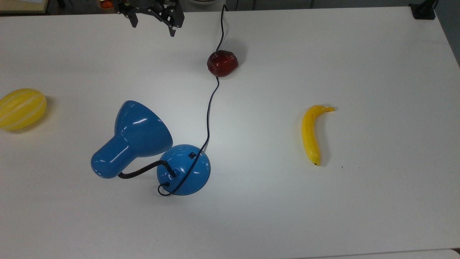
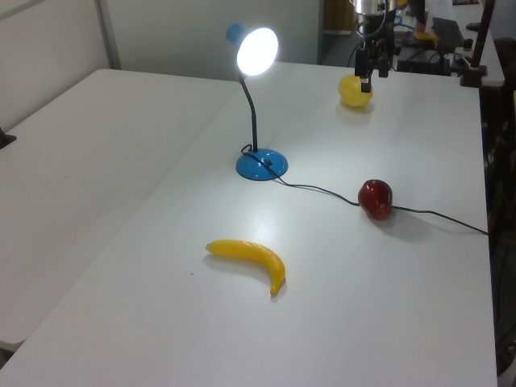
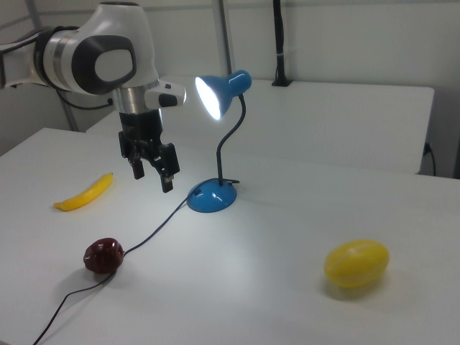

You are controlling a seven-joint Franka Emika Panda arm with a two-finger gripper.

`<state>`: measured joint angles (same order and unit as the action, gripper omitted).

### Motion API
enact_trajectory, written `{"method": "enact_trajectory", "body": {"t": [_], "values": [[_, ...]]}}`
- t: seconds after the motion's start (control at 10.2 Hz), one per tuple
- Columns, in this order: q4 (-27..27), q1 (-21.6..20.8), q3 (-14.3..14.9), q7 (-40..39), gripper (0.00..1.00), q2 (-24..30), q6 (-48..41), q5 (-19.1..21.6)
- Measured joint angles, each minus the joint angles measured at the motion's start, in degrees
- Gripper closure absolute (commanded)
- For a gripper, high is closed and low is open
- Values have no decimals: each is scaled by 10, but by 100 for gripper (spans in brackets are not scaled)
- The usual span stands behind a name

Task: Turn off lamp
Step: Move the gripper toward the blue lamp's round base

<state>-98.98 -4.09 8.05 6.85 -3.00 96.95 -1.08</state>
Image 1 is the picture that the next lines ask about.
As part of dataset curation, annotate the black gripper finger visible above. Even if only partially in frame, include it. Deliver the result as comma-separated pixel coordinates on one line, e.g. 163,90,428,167
158,3,185,37
118,10,140,28

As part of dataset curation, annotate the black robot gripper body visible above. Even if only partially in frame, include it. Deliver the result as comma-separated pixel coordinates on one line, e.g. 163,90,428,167
114,0,180,17

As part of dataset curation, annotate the blue desk lamp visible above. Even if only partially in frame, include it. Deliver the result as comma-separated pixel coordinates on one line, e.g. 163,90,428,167
91,100,211,196

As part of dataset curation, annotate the dark red apple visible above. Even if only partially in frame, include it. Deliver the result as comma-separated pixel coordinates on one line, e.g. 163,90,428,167
207,50,239,77

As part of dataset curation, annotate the wooden board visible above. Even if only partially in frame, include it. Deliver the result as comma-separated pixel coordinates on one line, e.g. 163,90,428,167
0,0,50,14

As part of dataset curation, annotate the yellow striped melon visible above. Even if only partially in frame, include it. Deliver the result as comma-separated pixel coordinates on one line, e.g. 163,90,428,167
0,88,47,131

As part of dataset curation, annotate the yellow banana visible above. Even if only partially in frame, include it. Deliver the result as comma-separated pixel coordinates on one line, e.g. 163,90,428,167
301,105,335,166

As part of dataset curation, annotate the black lamp power cable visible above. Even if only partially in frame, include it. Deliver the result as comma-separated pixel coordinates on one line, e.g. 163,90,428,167
157,4,228,197

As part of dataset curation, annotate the black table clamp mount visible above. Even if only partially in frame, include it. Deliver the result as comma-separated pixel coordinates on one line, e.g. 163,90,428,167
410,0,440,20

